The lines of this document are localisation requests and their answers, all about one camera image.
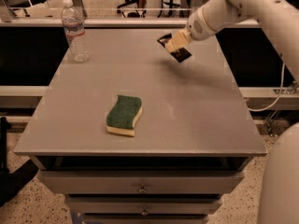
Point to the green and yellow sponge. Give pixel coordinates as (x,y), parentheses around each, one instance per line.
(123,116)

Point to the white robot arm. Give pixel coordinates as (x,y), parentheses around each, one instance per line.
(262,8)

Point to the black office chair base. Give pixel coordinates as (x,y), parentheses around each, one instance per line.
(132,8)

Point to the drawer knob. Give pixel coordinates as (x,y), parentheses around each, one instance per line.
(144,212)
(142,190)

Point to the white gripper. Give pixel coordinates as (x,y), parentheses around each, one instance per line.
(196,28)

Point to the top drawer knob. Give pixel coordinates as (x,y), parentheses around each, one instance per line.
(142,190)

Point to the grey drawer cabinet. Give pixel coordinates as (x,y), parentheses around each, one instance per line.
(192,141)

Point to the clear plastic water bottle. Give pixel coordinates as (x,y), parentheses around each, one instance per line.
(74,31)

